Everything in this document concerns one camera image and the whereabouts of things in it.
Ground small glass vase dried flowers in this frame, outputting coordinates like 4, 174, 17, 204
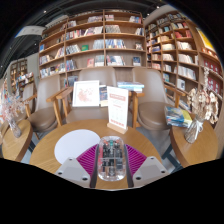
0, 78, 26, 139

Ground small distant wooden bookshelf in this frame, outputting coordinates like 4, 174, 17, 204
9, 58, 29, 94

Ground oval wooden side table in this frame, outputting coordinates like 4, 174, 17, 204
169, 119, 219, 169
0, 119, 34, 163

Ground white framed pink picture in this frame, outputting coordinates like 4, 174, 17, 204
71, 79, 101, 108

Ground tall glass vase dried flowers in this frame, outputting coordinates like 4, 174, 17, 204
184, 66, 220, 144

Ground colourful book stack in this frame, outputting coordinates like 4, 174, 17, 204
164, 105, 193, 128

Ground white mouse pad red rest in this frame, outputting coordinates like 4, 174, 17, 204
53, 128, 102, 165

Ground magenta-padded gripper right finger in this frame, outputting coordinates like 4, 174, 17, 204
123, 143, 170, 189

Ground curved wooden bookshelf unit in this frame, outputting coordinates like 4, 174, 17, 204
143, 11, 224, 134

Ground pale blue book stack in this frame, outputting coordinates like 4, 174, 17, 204
116, 81, 145, 93

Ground brown padded wooden armchair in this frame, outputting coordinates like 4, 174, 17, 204
131, 66, 186, 132
56, 66, 134, 124
22, 76, 66, 134

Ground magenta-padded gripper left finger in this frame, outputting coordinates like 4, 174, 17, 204
54, 143, 100, 189

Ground wide wooden bookshelf unit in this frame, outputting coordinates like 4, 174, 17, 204
38, 9, 146, 88

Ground transparent computer mouse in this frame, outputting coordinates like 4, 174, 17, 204
97, 135, 128, 182

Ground white red sign wooden base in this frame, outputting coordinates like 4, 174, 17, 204
106, 85, 130, 135

